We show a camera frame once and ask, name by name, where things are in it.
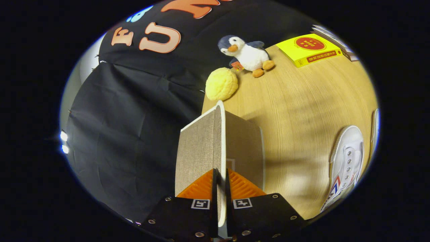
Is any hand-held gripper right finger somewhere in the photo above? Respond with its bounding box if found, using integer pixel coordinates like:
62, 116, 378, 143
224, 168, 307, 242

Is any yellow book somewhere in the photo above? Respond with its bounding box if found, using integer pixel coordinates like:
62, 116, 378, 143
275, 33, 343, 68

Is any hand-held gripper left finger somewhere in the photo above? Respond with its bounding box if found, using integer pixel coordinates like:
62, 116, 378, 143
140, 168, 219, 242

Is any yellow round plush toy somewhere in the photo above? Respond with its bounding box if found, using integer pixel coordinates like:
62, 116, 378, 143
205, 67, 239, 102

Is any penguin plush toy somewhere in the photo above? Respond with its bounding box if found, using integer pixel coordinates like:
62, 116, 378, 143
217, 35, 275, 78

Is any illustrated white book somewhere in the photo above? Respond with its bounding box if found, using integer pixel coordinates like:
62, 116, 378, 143
312, 25, 355, 54

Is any white striped canvas shoe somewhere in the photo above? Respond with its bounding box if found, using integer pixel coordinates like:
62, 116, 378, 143
320, 125, 364, 213
371, 108, 381, 160

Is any black backdrop cloth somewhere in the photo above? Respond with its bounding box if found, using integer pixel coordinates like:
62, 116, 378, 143
60, 0, 323, 224

